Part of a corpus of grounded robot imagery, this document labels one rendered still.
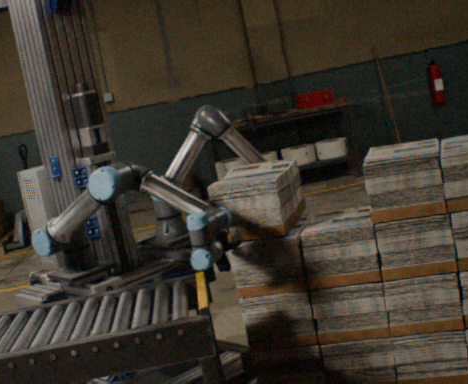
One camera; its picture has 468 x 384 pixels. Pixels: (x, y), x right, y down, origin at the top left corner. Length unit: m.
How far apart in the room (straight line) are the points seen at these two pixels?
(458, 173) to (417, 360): 0.75
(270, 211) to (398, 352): 0.75
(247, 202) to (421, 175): 0.68
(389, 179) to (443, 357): 0.73
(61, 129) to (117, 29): 6.29
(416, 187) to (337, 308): 0.57
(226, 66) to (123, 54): 1.29
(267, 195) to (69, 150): 0.92
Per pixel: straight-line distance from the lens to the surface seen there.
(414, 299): 2.92
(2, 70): 9.73
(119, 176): 2.74
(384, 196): 2.82
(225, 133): 3.38
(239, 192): 2.92
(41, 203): 3.53
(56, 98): 3.30
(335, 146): 9.02
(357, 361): 3.05
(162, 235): 3.38
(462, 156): 2.79
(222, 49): 9.49
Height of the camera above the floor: 1.48
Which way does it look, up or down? 9 degrees down
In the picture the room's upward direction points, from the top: 11 degrees counter-clockwise
